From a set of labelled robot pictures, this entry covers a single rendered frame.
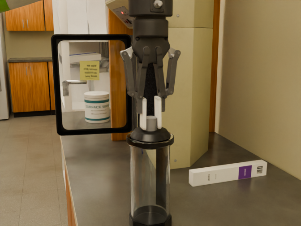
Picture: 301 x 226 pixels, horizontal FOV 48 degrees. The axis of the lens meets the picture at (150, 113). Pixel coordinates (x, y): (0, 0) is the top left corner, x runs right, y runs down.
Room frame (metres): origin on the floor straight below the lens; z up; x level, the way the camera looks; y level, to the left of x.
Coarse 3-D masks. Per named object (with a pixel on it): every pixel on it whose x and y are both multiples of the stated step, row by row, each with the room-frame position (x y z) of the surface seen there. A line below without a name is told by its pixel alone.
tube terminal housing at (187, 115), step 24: (192, 0) 1.11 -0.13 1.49; (168, 24) 1.09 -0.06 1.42; (192, 24) 1.11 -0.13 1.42; (192, 48) 1.11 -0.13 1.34; (192, 72) 1.11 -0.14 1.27; (168, 96) 1.09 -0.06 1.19; (192, 96) 1.11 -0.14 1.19; (168, 120) 1.09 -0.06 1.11; (192, 120) 1.12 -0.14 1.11; (192, 144) 1.13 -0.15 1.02
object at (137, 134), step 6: (150, 120) 0.73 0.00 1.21; (156, 120) 0.74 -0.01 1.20; (150, 126) 0.73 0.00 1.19; (156, 126) 0.74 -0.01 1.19; (132, 132) 0.74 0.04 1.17; (138, 132) 0.72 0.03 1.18; (144, 132) 0.72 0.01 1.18; (150, 132) 0.72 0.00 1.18; (156, 132) 0.72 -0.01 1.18; (162, 132) 0.72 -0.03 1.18; (168, 132) 0.74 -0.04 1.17; (132, 138) 0.72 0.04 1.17; (138, 138) 0.71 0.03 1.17; (144, 138) 0.70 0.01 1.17; (150, 138) 0.70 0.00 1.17; (156, 138) 0.70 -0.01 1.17; (162, 138) 0.71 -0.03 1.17; (168, 138) 0.72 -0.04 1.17
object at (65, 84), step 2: (62, 82) 1.30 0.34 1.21; (64, 82) 1.31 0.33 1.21; (66, 82) 1.31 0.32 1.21; (62, 84) 1.31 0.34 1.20; (64, 84) 1.30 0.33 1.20; (66, 84) 1.30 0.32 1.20; (68, 84) 1.31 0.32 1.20; (62, 86) 1.31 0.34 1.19; (64, 86) 1.30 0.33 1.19; (66, 86) 1.30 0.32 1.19; (68, 86) 1.31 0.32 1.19; (64, 88) 1.31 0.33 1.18; (66, 88) 1.31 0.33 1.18; (68, 88) 1.31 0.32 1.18; (64, 90) 1.31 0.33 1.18; (66, 90) 1.31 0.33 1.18; (68, 90) 1.31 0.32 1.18; (64, 92) 1.31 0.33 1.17; (66, 92) 1.31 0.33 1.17; (68, 92) 1.31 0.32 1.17; (64, 94) 1.31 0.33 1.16; (66, 94) 1.31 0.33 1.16; (68, 94) 1.31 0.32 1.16
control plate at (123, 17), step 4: (120, 8) 1.20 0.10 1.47; (124, 8) 1.16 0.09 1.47; (116, 12) 1.30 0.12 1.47; (120, 12) 1.25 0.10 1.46; (124, 12) 1.21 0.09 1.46; (128, 12) 1.16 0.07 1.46; (120, 16) 1.30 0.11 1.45; (124, 16) 1.25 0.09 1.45; (128, 16) 1.21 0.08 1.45; (124, 20) 1.31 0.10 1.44; (128, 24) 1.31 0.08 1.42; (132, 24) 1.26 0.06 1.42
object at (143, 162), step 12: (132, 156) 0.72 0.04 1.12; (144, 156) 0.70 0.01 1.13; (156, 156) 0.70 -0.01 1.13; (168, 156) 0.72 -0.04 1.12; (132, 168) 0.72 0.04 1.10; (144, 168) 0.70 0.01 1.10; (156, 168) 0.70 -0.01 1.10; (168, 168) 0.72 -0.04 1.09; (132, 180) 0.72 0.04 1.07; (144, 180) 0.70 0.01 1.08; (156, 180) 0.70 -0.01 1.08; (168, 180) 0.72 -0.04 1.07; (132, 192) 0.72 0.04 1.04; (144, 192) 0.70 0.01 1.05; (156, 192) 0.70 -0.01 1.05; (168, 192) 0.72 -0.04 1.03; (132, 204) 0.72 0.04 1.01; (144, 204) 0.70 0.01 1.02; (156, 204) 0.70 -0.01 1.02; (168, 204) 0.73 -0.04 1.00; (132, 216) 0.72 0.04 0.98; (144, 216) 0.70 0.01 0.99; (156, 216) 0.70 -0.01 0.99; (168, 216) 0.73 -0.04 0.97
